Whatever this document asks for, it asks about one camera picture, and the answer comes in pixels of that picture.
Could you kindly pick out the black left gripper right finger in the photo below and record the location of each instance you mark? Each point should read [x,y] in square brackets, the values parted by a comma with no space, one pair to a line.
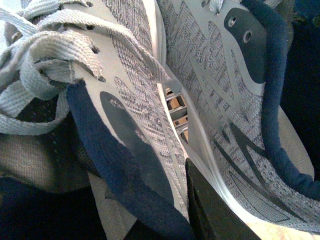
[209,216]

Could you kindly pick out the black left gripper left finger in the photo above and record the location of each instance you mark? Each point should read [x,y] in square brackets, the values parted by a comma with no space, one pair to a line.
[140,231]

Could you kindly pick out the grey sneaker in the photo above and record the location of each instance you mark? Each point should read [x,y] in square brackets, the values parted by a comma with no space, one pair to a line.
[253,124]
[82,102]

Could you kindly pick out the black metal shoe rack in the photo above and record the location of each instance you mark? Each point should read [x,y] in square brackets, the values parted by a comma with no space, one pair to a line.
[178,113]

